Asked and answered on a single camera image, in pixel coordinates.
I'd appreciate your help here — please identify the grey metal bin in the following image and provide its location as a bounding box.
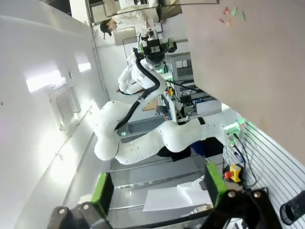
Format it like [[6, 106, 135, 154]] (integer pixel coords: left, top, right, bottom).
[[114, 116, 172, 144]]

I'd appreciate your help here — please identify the white paper sheet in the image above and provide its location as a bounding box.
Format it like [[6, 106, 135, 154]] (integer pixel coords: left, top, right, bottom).
[[142, 181, 213, 213]]

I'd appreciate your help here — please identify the black corrugated cable hose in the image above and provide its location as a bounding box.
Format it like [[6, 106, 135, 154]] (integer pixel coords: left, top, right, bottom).
[[114, 57, 165, 132]]

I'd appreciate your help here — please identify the ceiling air conditioner vent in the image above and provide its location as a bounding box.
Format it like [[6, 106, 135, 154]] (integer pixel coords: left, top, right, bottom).
[[49, 84, 81, 132]]

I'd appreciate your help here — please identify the white slotted mounting plate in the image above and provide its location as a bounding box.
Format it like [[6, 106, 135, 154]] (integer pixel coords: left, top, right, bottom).
[[221, 119, 305, 229]]

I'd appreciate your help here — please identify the yellow emergency stop button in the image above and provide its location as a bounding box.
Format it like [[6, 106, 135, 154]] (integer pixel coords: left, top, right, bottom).
[[224, 164, 244, 183]]

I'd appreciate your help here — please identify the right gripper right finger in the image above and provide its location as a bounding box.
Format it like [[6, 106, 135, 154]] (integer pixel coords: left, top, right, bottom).
[[202, 163, 279, 229]]

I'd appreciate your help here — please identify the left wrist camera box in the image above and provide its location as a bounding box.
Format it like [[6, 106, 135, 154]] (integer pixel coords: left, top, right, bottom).
[[140, 27, 163, 41]]

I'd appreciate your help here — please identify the ceiling light panel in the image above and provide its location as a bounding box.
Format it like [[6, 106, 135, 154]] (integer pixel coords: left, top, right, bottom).
[[75, 51, 91, 72], [25, 68, 69, 93]]

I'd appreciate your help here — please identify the person in white clothes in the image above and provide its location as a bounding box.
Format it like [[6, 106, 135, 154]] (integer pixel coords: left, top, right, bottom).
[[100, 0, 150, 40]]

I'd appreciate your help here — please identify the black mesh cup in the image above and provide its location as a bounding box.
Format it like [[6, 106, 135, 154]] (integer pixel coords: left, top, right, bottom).
[[279, 194, 305, 226]]

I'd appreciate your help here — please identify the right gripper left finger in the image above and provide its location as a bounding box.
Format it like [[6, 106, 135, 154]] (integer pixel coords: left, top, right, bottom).
[[47, 171, 115, 229]]

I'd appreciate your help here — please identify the aluminium equipment rack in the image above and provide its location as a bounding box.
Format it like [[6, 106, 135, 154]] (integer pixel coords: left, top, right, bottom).
[[164, 53, 216, 120]]

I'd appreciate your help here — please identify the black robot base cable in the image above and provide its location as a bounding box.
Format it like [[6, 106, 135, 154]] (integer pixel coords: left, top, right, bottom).
[[232, 132, 259, 188]]

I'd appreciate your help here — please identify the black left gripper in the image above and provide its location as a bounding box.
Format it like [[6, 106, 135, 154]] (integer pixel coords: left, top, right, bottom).
[[132, 38, 178, 63]]

